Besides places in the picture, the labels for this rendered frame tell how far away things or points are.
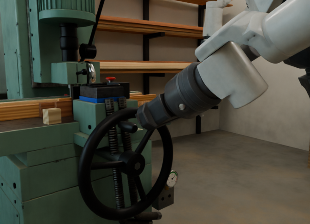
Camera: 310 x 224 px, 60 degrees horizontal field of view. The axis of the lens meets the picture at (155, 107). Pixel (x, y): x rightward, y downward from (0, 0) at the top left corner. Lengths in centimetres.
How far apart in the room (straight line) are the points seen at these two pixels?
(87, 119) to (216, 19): 62
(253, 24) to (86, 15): 61
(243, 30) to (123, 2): 335
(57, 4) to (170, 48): 322
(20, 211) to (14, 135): 21
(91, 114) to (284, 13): 52
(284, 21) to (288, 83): 368
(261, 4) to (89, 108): 49
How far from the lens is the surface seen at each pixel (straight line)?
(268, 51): 39
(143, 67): 309
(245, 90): 44
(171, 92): 49
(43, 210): 83
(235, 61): 44
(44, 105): 90
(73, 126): 79
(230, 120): 466
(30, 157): 77
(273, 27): 38
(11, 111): 89
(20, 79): 110
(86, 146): 61
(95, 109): 71
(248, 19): 40
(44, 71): 101
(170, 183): 100
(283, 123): 412
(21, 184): 79
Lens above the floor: 105
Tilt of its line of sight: 8 degrees down
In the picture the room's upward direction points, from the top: straight up
